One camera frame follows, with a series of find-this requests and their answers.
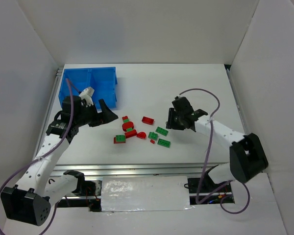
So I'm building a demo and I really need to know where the green 2x2 lego brick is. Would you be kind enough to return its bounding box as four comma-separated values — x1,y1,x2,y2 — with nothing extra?
148,132,158,141

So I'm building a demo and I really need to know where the red 2x4 lego brick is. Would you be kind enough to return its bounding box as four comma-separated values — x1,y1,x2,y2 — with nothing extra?
142,117,154,125

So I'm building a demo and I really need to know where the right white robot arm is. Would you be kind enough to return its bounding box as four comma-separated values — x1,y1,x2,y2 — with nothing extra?
166,96,269,184

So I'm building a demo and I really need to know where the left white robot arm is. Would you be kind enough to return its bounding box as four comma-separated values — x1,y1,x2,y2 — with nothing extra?
0,95,118,226

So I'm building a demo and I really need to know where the red green stacked lego tower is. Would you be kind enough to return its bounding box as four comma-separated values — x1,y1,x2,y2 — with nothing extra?
122,116,134,132

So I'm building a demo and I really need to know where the green on red lego stack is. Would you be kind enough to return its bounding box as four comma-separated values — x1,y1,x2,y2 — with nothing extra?
113,135,126,144

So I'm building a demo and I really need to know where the red lego brick under tower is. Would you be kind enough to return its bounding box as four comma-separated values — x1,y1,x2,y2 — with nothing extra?
124,129,137,139

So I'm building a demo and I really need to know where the red half-round lego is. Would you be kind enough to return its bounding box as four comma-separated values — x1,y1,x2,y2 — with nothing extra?
136,132,147,140

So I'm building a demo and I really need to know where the blue two-compartment bin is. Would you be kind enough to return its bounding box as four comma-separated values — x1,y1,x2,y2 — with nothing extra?
58,67,118,109

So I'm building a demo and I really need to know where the white foil-covered panel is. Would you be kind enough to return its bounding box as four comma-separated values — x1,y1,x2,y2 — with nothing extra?
101,176,191,212

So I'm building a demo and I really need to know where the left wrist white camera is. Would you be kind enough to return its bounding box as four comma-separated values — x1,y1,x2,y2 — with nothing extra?
79,87,95,107

